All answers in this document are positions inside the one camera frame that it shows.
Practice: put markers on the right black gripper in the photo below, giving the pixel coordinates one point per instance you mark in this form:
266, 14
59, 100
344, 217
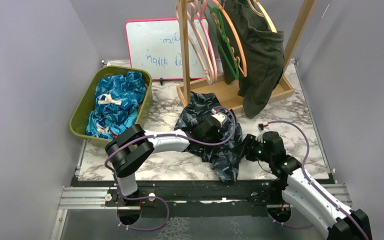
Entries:
246, 148

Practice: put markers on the dark blue patterned shorts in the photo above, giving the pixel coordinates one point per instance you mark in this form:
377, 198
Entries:
223, 162

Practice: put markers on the orange wooden hanger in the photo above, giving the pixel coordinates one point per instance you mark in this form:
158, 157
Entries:
235, 41

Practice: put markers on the blue leaf print shorts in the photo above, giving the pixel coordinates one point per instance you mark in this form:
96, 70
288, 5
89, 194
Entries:
117, 99

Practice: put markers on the green plastic hanger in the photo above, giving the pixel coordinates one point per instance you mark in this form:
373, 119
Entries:
225, 50

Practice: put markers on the pink plastic hanger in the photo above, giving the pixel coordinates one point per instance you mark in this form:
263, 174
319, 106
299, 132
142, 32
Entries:
206, 55

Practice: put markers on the light wooden hanger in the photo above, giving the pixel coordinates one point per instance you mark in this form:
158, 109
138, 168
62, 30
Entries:
182, 8

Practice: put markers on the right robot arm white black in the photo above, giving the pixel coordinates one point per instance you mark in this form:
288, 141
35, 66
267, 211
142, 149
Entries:
332, 218

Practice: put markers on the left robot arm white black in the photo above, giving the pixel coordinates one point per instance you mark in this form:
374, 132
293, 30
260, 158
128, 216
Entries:
129, 150

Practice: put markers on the dark olive shorts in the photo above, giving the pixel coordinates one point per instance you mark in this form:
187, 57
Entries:
264, 53

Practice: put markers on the beige wooden hanger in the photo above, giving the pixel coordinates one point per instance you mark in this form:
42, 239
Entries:
259, 10

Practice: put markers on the wooden clothes rack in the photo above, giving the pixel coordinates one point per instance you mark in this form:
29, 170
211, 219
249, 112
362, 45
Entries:
227, 94

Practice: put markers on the red framed whiteboard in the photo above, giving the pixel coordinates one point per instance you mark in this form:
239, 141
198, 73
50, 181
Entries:
154, 45

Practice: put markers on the olive green plastic basket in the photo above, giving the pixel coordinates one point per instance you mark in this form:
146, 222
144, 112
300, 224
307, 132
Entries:
80, 118

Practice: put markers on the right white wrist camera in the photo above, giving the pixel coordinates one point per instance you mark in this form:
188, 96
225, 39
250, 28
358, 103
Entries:
261, 127

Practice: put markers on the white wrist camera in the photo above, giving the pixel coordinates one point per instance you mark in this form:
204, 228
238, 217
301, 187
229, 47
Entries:
220, 117
261, 127

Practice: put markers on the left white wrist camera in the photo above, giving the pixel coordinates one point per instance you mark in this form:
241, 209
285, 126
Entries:
220, 117

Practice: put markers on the black metal base rail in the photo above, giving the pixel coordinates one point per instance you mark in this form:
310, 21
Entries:
186, 210

